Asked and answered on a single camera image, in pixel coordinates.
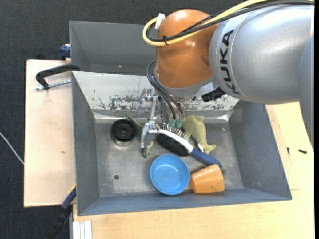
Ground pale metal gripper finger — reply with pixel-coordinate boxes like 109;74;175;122
140;125;149;150
148;122;159;144

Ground grey metal bin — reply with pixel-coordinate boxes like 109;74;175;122
69;20;293;216

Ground black round ring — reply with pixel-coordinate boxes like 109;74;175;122
110;118;138;142

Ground black cylinder on white bracket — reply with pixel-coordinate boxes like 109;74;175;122
200;86;227;103

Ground olive green plush toy animal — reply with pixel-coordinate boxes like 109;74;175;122
181;115;217;155

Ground blue plastic bowl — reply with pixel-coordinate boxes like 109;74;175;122
149;154;191;196

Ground blue and white hairbrush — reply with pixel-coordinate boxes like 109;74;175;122
156;129;223;169

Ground orange plastic cup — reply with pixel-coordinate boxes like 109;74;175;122
189;163;226;194

